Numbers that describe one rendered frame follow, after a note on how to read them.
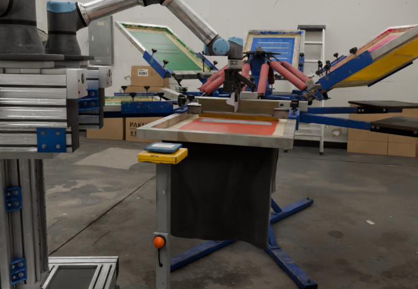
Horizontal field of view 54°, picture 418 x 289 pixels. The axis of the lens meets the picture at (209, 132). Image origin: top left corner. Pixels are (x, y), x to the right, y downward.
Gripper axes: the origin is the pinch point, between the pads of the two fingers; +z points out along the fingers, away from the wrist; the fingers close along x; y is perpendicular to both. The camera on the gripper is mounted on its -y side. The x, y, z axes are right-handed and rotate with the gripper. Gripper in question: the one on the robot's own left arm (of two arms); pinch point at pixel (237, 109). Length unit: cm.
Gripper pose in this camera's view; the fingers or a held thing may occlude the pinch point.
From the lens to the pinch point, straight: 205.5
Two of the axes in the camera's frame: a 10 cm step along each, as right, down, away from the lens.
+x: -2.3, 1.7, -9.6
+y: -9.7, -0.6, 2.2
